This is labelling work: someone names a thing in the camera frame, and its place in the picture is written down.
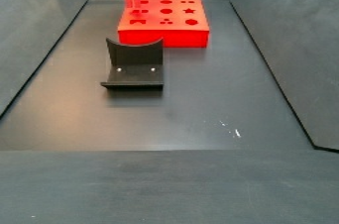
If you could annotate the red shape-sorter block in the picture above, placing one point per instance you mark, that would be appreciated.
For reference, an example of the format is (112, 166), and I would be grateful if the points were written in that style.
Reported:
(176, 21)

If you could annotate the black curved holder bracket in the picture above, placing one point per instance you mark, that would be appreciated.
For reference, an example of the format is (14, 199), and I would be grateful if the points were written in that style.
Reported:
(136, 65)

